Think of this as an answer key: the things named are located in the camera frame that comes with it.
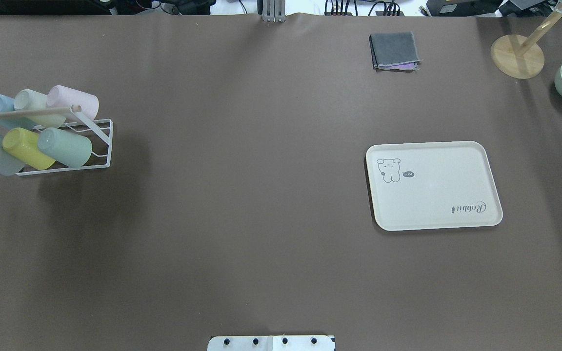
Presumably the green plastic cup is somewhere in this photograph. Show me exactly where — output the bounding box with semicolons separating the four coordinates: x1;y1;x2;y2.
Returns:
37;127;92;168

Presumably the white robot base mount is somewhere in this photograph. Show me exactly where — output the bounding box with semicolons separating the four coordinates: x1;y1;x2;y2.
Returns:
207;335;336;351

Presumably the wooden cup tree stand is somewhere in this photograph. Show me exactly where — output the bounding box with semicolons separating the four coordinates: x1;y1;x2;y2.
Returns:
490;0;562;79

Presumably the grey folded cloth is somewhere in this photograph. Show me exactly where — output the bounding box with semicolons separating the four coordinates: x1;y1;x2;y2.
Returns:
369;31;421;71

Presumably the wooden rack handle rod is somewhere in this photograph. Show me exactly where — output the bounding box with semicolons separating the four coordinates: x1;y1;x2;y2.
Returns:
0;106;82;119

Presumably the cream plastic cup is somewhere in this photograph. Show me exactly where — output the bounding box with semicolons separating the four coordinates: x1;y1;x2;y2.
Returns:
13;89;66;128

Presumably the cream rabbit tray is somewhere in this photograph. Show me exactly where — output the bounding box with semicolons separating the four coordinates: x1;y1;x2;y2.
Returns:
365;141;502;231

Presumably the pink plastic cup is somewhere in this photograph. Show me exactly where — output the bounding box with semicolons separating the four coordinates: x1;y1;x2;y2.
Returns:
45;86;100;120

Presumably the white wire cup rack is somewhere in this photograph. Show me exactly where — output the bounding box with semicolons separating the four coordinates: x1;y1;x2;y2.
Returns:
16;112;115;176

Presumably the yellow plastic cup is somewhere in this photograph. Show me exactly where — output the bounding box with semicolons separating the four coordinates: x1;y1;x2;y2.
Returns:
2;127;56;170

